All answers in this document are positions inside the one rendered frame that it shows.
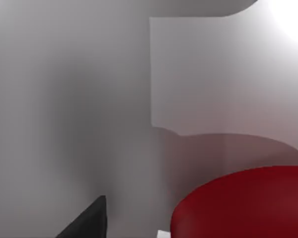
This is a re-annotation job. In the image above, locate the red can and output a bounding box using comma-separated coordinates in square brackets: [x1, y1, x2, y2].
[170, 165, 298, 238]

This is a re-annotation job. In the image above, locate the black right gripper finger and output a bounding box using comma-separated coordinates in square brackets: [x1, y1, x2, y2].
[56, 195, 108, 238]

